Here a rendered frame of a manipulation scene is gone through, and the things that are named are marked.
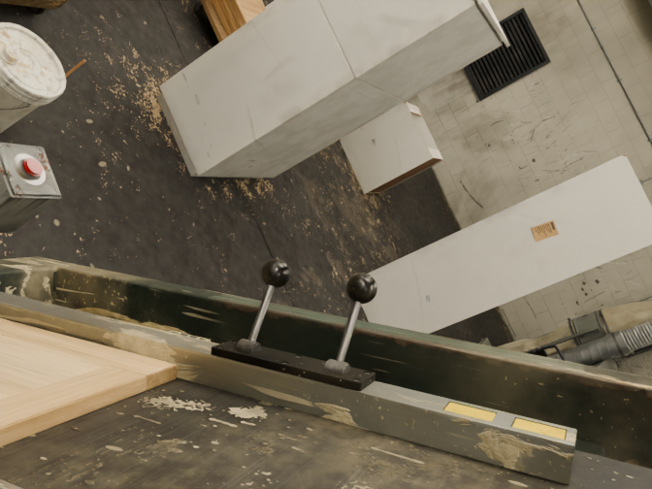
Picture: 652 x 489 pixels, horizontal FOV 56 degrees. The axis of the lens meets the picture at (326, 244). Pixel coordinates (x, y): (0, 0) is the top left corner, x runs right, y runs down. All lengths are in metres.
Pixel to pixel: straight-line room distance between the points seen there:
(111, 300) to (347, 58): 2.15
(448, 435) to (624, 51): 8.33
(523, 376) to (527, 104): 8.01
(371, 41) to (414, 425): 2.55
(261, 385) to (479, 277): 3.73
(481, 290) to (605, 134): 4.68
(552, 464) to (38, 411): 0.50
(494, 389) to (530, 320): 8.03
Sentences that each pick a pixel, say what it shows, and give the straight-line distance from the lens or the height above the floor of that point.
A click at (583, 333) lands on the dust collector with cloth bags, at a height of 1.15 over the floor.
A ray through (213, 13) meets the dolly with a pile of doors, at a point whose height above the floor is 0.13.
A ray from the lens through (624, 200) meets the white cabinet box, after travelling 4.31.
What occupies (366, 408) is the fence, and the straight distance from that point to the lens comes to 0.70.
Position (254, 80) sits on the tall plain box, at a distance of 3.32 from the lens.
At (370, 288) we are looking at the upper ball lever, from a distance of 0.74.
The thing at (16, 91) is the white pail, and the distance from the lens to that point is 2.41.
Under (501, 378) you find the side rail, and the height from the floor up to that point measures 1.61.
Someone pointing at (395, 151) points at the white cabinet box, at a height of 0.44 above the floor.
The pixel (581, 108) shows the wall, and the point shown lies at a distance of 8.77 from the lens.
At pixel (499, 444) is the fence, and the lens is 0.67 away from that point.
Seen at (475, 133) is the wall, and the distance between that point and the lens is 8.88.
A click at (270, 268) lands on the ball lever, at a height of 1.44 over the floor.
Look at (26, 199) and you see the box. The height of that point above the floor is 0.92.
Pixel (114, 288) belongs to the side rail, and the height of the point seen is 1.02.
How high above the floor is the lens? 1.83
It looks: 24 degrees down
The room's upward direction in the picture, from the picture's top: 63 degrees clockwise
